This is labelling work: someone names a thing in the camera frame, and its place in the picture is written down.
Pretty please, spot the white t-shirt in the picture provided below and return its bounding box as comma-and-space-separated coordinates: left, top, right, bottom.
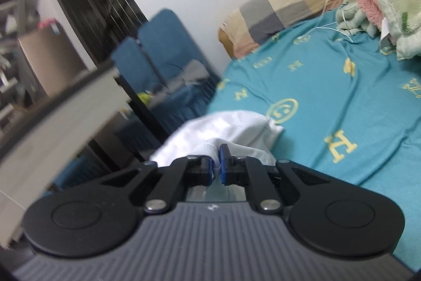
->
149, 111, 284, 203

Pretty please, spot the grey cloth on chair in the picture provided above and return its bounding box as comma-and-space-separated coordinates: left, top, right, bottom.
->
165, 59, 210, 93

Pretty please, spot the teal patterned bed sheet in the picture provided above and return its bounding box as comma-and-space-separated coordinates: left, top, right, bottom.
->
208, 12, 420, 270

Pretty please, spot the blue covered chair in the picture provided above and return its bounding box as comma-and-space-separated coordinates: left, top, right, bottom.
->
111, 8, 220, 134

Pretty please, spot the brown cabinet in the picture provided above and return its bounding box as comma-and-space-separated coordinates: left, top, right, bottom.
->
17, 21, 87, 103

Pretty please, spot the checkered beige grey pillow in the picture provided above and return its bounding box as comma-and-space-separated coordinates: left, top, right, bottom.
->
218, 0, 343, 59

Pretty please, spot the light green fleece blanket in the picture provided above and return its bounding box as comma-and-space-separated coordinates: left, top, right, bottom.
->
335, 0, 420, 61

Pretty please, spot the white charging cable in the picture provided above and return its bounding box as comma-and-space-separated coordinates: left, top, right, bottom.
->
297, 0, 358, 45

